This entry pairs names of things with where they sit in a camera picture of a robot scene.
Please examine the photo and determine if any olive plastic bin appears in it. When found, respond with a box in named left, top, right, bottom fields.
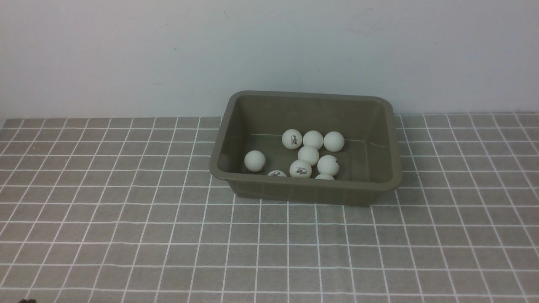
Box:
left=208, top=90, right=403, bottom=206

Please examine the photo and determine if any white printed table-tennis ball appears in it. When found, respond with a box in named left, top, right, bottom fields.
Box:
left=289, top=159, right=312, bottom=178
left=302, top=130, right=324, bottom=150
left=315, top=174, right=335, bottom=180

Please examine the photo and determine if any grey checked tablecloth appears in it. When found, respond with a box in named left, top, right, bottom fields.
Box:
left=0, top=113, right=539, bottom=303

